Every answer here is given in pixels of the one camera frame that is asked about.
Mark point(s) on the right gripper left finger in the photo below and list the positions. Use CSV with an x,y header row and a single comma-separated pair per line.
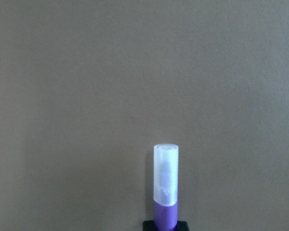
x,y
149,225

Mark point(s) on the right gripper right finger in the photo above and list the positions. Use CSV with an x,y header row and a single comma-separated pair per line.
x,y
182,226

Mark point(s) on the purple highlighter pen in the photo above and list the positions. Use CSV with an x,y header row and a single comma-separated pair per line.
x,y
165,188

